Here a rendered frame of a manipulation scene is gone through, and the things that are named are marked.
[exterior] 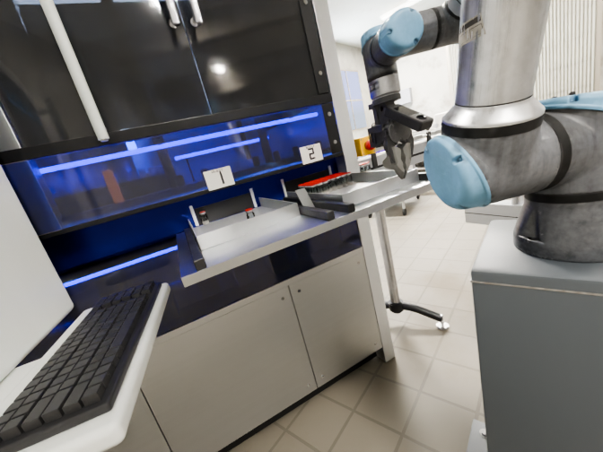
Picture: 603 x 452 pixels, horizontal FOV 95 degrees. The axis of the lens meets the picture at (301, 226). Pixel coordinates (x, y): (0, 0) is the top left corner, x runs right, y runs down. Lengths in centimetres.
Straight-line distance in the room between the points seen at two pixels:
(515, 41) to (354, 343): 116
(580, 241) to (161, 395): 111
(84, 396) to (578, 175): 69
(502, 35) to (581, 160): 21
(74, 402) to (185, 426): 79
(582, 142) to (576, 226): 12
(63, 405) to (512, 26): 66
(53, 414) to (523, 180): 64
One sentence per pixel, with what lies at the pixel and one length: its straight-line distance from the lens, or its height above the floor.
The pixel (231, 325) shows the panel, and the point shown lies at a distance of 105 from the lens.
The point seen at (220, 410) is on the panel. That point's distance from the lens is 122.
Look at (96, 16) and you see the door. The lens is 103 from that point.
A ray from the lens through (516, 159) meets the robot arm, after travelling 45.
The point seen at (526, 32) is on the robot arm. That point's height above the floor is 110.
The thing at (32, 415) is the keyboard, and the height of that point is 83.
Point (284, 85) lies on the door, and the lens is 105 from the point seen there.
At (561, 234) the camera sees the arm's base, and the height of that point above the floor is 83.
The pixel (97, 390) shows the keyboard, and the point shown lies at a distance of 46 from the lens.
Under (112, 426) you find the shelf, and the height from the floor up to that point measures 80.
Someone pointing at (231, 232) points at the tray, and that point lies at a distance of 68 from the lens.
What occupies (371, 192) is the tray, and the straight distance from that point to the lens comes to 74.
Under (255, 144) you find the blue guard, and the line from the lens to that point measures 96.
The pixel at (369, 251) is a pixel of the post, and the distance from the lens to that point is 122.
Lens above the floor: 104
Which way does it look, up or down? 15 degrees down
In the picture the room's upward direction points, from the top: 14 degrees counter-clockwise
